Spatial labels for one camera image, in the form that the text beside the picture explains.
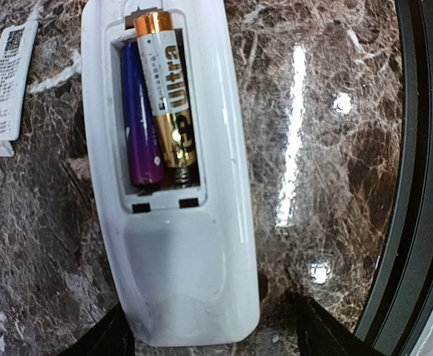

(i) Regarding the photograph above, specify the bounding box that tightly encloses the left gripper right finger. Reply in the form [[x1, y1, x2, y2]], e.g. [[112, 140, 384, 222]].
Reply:
[[296, 294, 383, 356]]

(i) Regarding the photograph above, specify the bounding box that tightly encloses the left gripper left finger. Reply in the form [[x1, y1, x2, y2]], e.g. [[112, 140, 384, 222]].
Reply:
[[59, 303, 135, 356]]

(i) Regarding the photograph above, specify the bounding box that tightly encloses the white remote control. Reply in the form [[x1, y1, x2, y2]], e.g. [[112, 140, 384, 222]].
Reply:
[[81, 1, 260, 346]]

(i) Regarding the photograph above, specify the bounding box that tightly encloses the blue battery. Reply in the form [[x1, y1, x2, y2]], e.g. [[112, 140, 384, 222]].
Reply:
[[122, 42, 165, 186]]

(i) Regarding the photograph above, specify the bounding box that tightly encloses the white battery cover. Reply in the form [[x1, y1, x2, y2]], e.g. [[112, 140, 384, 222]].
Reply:
[[0, 19, 39, 157]]

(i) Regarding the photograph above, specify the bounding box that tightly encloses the gold battery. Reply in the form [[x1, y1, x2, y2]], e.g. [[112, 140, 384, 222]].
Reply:
[[133, 10, 196, 187]]

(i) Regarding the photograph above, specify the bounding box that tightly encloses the black front rail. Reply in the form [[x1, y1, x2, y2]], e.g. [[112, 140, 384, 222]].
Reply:
[[355, 1, 433, 355]]

